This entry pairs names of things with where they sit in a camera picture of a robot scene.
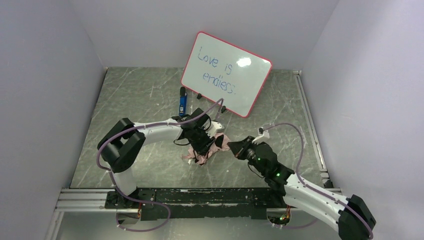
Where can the pink folding umbrella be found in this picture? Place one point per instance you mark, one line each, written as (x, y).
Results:
(220, 145)

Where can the red-framed whiteboard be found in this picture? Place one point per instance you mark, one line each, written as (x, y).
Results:
(217, 69)

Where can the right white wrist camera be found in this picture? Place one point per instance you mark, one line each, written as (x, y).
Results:
(263, 136)

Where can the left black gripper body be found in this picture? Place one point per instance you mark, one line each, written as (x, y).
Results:
(203, 144)

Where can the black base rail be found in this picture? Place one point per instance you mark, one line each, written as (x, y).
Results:
(196, 203)

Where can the blue whiteboard marker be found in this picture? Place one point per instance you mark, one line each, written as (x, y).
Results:
(182, 101)

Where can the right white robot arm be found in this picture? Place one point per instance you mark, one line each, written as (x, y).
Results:
(350, 217)

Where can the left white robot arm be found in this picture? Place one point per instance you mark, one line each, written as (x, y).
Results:
(120, 147)

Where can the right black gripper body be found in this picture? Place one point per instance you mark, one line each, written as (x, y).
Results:
(240, 149)

